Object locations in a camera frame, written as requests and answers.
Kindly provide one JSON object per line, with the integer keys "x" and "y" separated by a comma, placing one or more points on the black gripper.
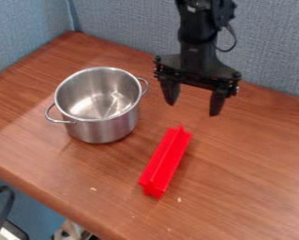
{"x": 197, "y": 67}

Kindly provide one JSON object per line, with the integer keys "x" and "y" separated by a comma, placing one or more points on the red plastic block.
{"x": 165, "y": 161}

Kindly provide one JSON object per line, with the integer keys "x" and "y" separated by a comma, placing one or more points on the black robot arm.
{"x": 203, "y": 18}

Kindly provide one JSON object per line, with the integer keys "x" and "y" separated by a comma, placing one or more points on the light object under table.
{"x": 71, "y": 231}

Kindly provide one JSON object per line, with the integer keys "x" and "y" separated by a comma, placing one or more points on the metal pot with handles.
{"x": 96, "y": 104}

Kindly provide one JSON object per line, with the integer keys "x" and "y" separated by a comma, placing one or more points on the black and white chair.
{"x": 10, "y": 231}

